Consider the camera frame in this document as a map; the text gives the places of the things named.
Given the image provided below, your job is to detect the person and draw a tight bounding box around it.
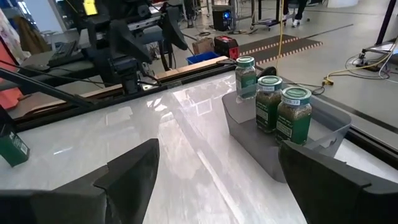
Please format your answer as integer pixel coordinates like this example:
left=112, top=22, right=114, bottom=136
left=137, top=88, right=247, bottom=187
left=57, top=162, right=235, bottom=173
left=282, top=0, right=309, bottom=28

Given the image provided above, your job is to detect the red black box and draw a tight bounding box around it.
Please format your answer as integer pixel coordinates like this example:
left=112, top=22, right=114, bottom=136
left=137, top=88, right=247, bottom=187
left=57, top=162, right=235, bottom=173
left=213, top=35, right=240, bottom=60

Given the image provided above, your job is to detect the black computer blue light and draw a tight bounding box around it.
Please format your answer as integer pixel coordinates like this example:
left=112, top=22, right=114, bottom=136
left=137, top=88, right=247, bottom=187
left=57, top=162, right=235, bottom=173
left=212, top=6, right=234, bottom=32

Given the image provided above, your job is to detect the blue plastic bin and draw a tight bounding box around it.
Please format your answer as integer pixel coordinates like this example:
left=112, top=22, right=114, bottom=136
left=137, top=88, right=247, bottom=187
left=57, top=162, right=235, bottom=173
left=185, top=51, right=221, bottom=65

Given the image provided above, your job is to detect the translucent grey plastic bin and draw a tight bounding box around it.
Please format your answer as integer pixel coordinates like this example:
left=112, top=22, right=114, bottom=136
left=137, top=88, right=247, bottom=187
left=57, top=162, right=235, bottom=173
left=221, top=82, right=353, bottom=184

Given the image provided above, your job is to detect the yellow tape tag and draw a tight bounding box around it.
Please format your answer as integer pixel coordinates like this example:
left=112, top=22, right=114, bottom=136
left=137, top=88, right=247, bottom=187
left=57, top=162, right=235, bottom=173
left=83, top=0, right=98, bottom=16

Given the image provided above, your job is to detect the black keyboard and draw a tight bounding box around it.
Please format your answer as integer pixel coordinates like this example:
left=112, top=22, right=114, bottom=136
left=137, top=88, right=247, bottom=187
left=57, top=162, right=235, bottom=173
left=47, top=40, right=79, bottom=68

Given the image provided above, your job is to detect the brown cardboard box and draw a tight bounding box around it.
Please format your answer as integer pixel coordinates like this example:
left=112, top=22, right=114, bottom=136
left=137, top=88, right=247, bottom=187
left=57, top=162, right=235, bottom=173
left=192, top=37, right=216, bottom=55

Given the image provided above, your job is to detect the yellow extension cord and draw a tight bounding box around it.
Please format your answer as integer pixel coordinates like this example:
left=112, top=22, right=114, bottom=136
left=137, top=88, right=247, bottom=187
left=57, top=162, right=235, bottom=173
left=322, top=35, right=398, bottom=86

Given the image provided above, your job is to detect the green black pepper tin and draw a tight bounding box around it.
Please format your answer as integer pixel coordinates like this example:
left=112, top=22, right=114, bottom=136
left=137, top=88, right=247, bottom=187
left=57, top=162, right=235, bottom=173
left=0, top=105, right=31, bottom=168

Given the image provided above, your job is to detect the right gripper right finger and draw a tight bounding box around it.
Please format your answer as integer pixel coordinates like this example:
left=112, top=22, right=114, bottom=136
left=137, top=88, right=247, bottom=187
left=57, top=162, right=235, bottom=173
left=277, top=139, right=398, bottom=224

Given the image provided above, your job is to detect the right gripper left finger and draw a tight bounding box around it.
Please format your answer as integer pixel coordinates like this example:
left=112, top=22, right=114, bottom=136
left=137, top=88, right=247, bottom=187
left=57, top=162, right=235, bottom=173
left=0, top=138, right=162, bottom=224

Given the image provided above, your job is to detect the black mat orange striped edge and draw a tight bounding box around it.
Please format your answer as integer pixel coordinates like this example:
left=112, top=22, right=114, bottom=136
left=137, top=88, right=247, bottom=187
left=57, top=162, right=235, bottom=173
left=238, top=33, right=323, bottom=65

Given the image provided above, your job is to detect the grey desk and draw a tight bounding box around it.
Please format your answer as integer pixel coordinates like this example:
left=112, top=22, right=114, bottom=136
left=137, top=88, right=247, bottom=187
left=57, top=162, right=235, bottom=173
left=18, top=46, right=106, bottom=91

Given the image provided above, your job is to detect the black stand pole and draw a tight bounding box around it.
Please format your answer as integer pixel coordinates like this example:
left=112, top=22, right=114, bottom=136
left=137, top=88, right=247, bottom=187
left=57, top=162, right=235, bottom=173
left=362, top=0, right=398, bottom=55

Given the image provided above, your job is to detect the yellow hanging cable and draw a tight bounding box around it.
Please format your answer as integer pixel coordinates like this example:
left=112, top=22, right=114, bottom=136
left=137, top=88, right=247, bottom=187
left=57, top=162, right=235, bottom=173
left=275, top=0, right=286, bottom=68

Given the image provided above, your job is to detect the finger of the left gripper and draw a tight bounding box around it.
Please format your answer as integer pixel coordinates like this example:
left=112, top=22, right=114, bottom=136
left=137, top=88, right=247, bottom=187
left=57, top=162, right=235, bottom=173
left=161, top=6, right=189, bottom=51
left=108, top=20, right=153, bottom=65

